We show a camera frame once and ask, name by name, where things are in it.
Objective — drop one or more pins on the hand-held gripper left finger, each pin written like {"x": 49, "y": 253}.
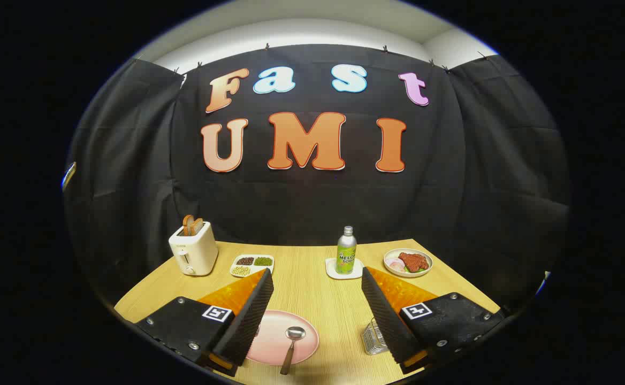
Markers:
{"x": 248, "y": 321}

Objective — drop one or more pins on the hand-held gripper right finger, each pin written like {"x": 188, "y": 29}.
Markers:
{"x": 390, "y": 321}

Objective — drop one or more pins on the pink round plate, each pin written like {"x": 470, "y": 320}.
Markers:
{"x": 275, "y": 337}

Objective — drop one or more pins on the yellow beans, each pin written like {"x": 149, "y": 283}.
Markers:
{"x": 241, "y": 270}

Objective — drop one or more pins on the green leaf garnish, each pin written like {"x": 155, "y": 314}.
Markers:
{"x": 410, "y": 270}

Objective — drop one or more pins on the white divided snack dish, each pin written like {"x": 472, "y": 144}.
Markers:
{"x": 252, "y": 266}

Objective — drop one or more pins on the pink sliced food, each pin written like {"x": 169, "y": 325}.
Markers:
{"x": 396, "y": 263}

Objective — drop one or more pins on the dark brown beans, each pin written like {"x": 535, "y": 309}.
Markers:
{"x": 245, "y": 261}

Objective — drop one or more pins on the green beans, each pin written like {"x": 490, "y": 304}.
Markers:
{"x": 263, "y": 261}

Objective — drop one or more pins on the red fried meat piece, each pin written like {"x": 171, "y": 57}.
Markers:
{"x": 414, "y": 261}

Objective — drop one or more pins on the white oval food plate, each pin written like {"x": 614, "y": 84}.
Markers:
{"x": 390, "y": 255}

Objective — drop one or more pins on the green soda bottle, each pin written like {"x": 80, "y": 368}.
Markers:
{"x": 346, "y": 256}

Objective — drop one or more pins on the white square coaster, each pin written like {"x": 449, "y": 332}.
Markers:
{"x": 331, "y": 270}

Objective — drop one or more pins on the cream white toaster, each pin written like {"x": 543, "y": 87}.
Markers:
{"x": 195, "y": 251}

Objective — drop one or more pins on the brown toast slice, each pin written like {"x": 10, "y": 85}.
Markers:
{"x": 187, "y": 224}
{"x": 198, "y": 226}

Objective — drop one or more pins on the black backdrop cloth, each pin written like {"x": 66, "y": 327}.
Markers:
{"x": 302, "y": 203}

